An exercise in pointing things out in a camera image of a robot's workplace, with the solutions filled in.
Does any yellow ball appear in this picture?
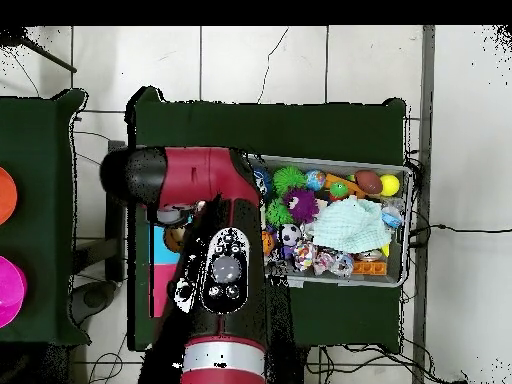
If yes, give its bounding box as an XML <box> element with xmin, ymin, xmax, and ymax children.
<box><xmin>379</xmin><ymin>174</ymin><xmax>401</xmax><ymax>197</ymax></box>

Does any dark green side table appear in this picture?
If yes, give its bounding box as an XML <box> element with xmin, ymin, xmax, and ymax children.
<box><xmin>0</xmin><ymin>87</ymin><xmax>89</xmax><ymax>347</ymax></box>

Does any small soccer ball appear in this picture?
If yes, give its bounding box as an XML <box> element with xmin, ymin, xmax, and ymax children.
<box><xmin>278</xmin><ymin>223</ymin><xmax>302</xmax><ymax>248</ymax></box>

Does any orange disc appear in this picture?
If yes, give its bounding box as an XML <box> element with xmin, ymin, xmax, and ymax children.
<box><xmin>0</xmin><ymin>166</ymin><xmax>19</xmax><ymax>227</ymax></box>

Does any purple spiky ball with eyes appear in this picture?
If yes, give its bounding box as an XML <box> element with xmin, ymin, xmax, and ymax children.
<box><xmin>284</xmin><ymin>187</ymin><xmax>321</xmax><ymax>225</ymax></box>

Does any large green spiky ball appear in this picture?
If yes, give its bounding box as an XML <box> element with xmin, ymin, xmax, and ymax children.
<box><xmin>271</xmin><ymin>164</ymin><xmax>309</xmax><ymax>197</ymax></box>

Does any pink disc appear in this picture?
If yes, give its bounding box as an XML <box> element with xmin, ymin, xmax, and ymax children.
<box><xmin>0</xmin><ymin>255</ymin><xmax>29</xmax><ymax>329</ymax></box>

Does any mint green cloth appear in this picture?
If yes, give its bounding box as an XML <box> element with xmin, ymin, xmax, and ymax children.
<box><xmin>311</xmin><ymin>197</ymin><xmax>395</xmax><ymax>254</ymax></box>

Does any brown toy football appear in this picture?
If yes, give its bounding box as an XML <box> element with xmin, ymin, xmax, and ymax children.
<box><xmin>355</xmin><ymin>169</ymin><xmax>385</xmax><ymax>195</ymax></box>

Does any black tripod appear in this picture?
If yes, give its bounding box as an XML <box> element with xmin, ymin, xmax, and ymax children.
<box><xmin>0</xmin><ymin>27</ymin><xmax>79</xmax><ymax>75</ymax></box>

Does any blue spiky ball with eyes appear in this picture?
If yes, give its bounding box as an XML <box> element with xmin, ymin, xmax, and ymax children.
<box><xmin>254</xmin><ymin>169</ymin><xmax>273</xmax><ymax>198</ymax></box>

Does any dark green table cloth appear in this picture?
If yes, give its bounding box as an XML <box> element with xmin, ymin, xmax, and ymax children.
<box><xmin>126</xmin><ymin>86</ymin><xmax>409</xmax><ymax>353</ymax></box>

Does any small green spiky ball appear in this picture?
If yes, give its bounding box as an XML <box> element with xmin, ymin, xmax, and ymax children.
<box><xmin>266</xmin><ymin>198</ymin><xmax>294</xmax><ymax>228</ymax></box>

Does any small globe print ball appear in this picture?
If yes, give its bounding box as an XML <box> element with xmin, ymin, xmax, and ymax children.
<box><xmin>306</xmin><ymin>169</ymin><xmax>329</xmax><ymax>192</ymax></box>

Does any black cable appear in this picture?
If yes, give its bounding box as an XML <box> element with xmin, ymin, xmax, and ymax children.
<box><xmin>409</xmin><ymin>220</ymin><xmax>512</xmax><ymax>238</ymax></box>

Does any clear mesh bin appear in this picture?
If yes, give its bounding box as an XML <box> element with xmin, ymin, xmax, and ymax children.
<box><xmin>257</xmin><ymin>151</ymin><xmax>414</xmax><ymax>289</ymax></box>

